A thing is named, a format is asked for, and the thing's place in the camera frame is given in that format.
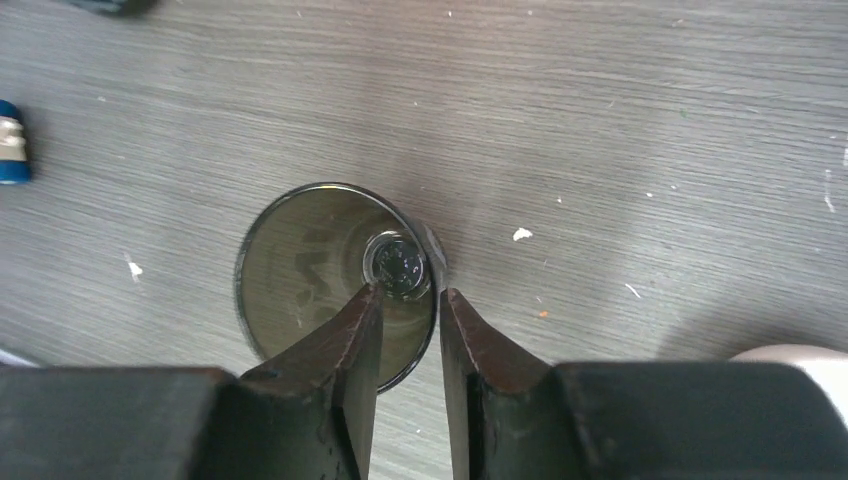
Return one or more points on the dark translucent coffee cup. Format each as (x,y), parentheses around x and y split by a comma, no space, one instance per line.
(312,249)

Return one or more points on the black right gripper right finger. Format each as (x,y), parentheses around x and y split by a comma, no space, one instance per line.
(503,413)

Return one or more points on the black cup stack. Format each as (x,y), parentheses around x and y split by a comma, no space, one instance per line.
(115,8)

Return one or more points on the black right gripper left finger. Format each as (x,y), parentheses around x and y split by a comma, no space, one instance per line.
(317,398)

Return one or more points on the blue red toy car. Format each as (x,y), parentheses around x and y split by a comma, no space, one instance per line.
(15,164)

